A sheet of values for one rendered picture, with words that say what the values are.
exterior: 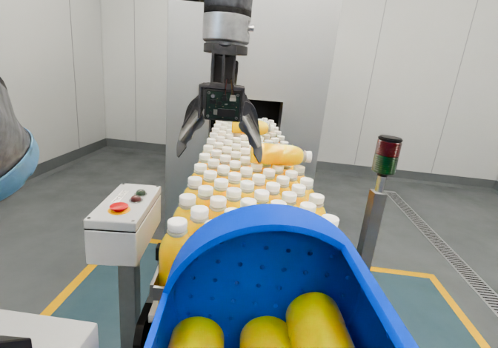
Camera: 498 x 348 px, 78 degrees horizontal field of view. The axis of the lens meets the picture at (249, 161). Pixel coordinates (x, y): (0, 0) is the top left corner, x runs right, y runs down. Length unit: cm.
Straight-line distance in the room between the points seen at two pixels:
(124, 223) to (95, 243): 7
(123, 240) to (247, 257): 30
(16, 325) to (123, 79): 492
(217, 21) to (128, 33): 469
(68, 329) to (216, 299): 20
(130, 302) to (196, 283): 41
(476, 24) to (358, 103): 177
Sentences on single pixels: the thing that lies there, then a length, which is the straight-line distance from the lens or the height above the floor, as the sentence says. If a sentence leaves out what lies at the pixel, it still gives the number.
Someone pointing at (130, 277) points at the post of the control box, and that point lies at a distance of 82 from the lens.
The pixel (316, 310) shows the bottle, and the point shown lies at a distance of 41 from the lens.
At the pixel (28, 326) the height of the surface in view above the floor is 115.
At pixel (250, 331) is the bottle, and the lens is 44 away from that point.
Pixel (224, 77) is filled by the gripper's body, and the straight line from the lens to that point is 51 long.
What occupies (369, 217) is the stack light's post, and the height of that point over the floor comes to 102.
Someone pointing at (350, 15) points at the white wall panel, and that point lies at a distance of 484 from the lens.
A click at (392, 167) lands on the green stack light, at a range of 92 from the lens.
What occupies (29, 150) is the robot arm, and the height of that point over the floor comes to 129.
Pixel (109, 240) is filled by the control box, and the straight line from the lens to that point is 68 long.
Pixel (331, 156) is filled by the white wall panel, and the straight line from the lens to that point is 492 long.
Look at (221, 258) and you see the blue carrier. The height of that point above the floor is 115.
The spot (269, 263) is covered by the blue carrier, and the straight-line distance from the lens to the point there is 45.
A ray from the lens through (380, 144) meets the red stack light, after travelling 91.
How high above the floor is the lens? 140
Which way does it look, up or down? 16 degrees down
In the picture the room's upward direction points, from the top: 5 degrees clockwise
